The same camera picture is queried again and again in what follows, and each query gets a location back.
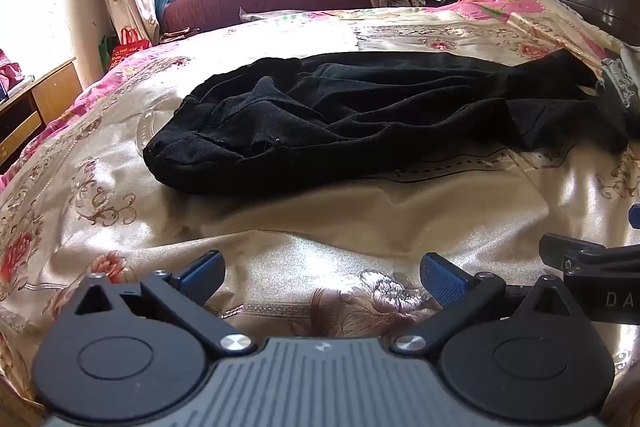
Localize grey-green cloth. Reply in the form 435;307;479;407
597;44;640;108

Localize black pants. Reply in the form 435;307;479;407
142;48;631;196

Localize floral satin bedspread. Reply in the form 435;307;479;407
0;0;640;427

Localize red shopping bag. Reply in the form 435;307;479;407
110;27;151;70

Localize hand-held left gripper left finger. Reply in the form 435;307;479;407
75;250;256;356

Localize green bag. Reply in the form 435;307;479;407
99;34;119;73

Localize wooden side cabinet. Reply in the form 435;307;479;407
0;57;84;176

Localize brown handbag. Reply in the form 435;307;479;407
159;26;200;44

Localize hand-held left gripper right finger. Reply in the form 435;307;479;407
390;251;571;356

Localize pink satin cloth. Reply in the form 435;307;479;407
0;49;26;93

